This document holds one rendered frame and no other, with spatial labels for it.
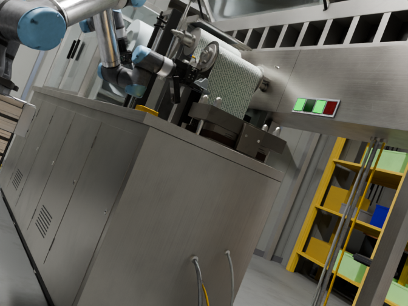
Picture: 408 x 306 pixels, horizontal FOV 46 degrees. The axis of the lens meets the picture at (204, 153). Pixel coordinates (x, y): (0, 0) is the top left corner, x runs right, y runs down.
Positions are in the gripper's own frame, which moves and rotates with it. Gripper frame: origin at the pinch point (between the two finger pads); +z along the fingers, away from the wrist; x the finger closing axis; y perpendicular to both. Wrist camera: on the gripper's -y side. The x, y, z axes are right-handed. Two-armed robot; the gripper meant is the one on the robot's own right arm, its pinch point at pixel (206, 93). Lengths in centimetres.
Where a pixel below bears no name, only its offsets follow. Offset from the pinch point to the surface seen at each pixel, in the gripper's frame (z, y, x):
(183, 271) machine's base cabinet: 6, -69, -26
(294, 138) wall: 309, 51, 321
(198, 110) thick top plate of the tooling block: -6.4, -9.1, -11.2
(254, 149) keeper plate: 18.4, -15.0, -22.0
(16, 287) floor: -34, -109, 32
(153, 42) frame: -14, 19, 47
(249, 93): 19.6, 8.6, -0.2
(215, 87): 2.5, 4.3, -0.2
